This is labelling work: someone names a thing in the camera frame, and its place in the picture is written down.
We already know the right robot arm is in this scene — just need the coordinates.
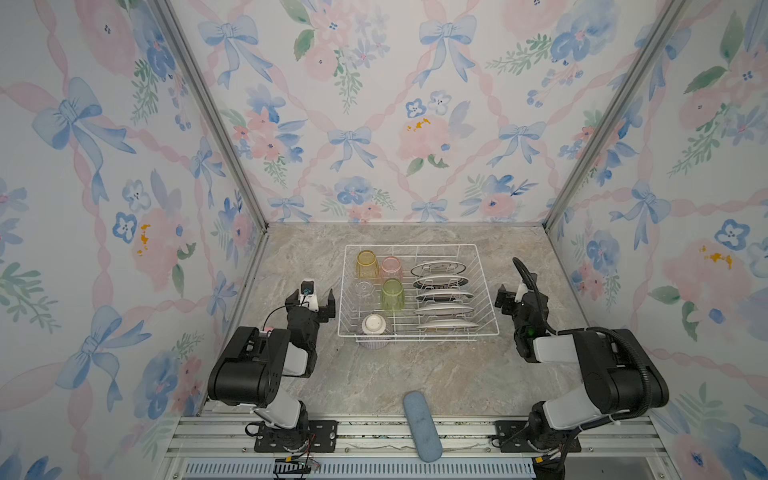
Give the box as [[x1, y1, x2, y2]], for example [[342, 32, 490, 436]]
[[494, 286, 670, 452]]

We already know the white plate in rack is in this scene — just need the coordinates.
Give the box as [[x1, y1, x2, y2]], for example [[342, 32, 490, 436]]
[[418, 319, 479, 330]]

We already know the right aluminium corner post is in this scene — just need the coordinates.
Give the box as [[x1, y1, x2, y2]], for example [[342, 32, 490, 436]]
[[543, 0, 688, 233]]

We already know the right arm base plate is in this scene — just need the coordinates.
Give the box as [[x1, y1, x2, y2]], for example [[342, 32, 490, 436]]
[[490, 420, 569, 454]]

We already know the blue oval sponge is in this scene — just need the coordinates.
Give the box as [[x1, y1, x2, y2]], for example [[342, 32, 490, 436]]
[[403, 391, 443, 463]]

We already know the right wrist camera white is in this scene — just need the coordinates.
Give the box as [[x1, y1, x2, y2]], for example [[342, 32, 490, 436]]
[[515, 282, 529, 303]]

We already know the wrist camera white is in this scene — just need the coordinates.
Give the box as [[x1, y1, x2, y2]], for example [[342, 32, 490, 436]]
[[515, 282, 529, 303], [299, 278, 319, 312]]

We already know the aluminium front rail frame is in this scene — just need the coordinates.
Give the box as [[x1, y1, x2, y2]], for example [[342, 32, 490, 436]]
[[155, 413, 680, 479]]

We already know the left aluminium corner post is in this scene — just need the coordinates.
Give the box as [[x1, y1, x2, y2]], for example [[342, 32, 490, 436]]
[[148, 0, 268, 234]]

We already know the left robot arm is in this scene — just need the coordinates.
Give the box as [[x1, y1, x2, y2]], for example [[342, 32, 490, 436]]
[[207, 281, 338, 454]]

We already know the yellow translucent plastic cup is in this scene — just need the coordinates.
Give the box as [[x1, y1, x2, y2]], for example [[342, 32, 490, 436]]
[[355, 250, 379, 281]]

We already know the white wire dish rack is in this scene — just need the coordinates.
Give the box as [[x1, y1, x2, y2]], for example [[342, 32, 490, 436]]
[[337, 244, 499, 343]]

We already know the white plate red green rim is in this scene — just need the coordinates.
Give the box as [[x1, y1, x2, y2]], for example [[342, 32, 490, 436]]
[[413, 274, 469, 289], [415, 288, 474, 302]]

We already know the green translucent plastic cup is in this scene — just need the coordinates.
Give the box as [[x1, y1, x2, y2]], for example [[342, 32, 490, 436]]
[[380, 278, 405, 312]]

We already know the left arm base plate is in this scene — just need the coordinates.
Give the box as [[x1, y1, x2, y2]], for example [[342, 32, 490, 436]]
[[245, 420, 339, 454]]

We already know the white ribbed bowl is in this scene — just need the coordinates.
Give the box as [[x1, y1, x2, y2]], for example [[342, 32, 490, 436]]
[[358, 313, 388, 350]]

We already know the aluminium corner post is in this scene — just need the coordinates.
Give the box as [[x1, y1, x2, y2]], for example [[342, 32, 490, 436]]
[[543, 0, 688, 233], [148, 0, 268, 234]]

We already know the clear plastic cup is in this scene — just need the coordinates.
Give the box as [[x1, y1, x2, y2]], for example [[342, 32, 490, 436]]
[[353, 280, 376, 304]]

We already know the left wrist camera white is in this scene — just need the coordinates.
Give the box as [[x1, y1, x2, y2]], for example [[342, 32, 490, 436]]
[[299, 278, 319, 312]]

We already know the pink translucent plastic cup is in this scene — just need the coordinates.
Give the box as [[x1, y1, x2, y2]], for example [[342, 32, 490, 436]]
[[379, 256, 403, 281]]

